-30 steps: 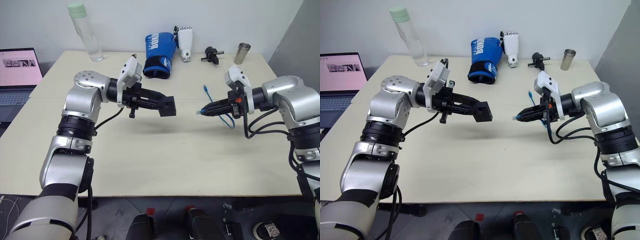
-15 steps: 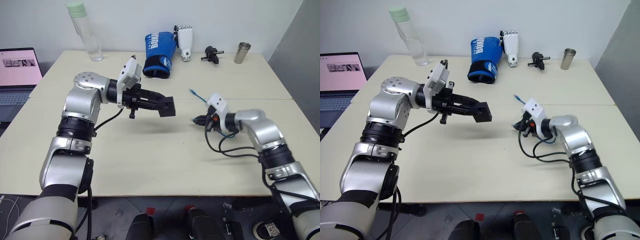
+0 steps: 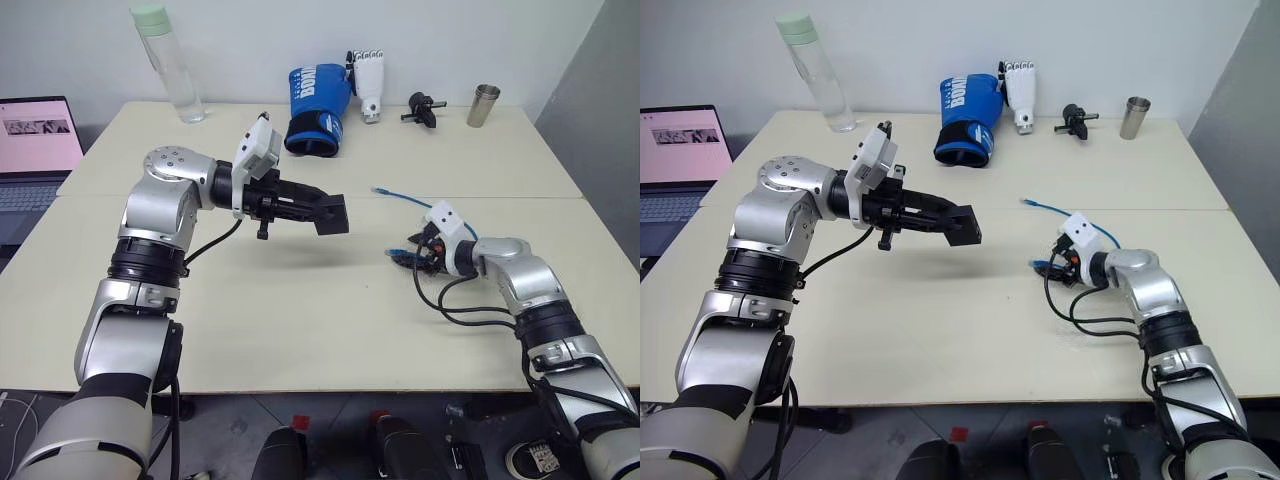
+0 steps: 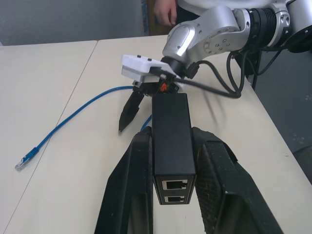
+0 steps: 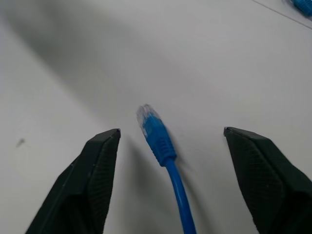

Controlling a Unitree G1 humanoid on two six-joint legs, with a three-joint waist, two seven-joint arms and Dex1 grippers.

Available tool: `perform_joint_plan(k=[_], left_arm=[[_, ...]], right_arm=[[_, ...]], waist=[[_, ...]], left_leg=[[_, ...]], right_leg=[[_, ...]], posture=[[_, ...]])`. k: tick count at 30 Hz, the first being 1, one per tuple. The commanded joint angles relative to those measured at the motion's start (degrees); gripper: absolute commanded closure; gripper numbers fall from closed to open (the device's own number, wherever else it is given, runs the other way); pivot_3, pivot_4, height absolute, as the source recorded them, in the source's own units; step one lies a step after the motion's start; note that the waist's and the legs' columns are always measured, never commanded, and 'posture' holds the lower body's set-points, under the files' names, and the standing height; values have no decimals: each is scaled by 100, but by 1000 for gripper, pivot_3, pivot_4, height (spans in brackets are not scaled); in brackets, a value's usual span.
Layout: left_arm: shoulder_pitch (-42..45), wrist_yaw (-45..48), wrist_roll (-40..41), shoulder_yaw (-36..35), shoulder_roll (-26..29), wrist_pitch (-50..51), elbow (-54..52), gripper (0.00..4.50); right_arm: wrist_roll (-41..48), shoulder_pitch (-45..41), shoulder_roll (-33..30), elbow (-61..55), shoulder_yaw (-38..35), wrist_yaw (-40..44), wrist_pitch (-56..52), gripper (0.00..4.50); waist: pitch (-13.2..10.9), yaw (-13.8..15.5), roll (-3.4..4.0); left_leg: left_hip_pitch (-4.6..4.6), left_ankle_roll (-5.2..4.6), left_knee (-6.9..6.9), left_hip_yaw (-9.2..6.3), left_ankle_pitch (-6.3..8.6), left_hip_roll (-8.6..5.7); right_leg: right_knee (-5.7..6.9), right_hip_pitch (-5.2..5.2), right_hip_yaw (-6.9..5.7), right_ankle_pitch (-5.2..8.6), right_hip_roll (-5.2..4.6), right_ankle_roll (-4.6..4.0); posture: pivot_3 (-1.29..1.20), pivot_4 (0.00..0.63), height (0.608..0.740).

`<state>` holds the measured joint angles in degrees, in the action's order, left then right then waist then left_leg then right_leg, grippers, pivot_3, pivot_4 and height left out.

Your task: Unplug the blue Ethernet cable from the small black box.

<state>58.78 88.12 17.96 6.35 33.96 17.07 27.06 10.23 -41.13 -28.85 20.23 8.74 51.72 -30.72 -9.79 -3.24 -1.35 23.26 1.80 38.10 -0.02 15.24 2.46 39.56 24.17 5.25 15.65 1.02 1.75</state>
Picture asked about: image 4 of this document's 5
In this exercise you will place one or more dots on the pointed black left gripper finger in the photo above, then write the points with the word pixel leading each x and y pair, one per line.
pixel 130 112

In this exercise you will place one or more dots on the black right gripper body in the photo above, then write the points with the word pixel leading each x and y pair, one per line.
pixel 151 88

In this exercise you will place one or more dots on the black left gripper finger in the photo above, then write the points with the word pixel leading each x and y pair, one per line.
pixel 126 185
pixel 226 195

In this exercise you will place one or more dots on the small black box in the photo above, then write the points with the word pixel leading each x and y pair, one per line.
pixel 171 136

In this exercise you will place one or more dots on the person's bare hand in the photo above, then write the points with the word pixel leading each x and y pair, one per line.
pixel 165 12

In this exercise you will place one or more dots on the silver and black robot torso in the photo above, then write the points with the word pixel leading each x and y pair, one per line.
pixel 302 17

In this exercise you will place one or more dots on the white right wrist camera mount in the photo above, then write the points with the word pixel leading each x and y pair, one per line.
pixel 139 67

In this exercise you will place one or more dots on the blue strip on wall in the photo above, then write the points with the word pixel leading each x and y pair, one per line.
pixel 144 17

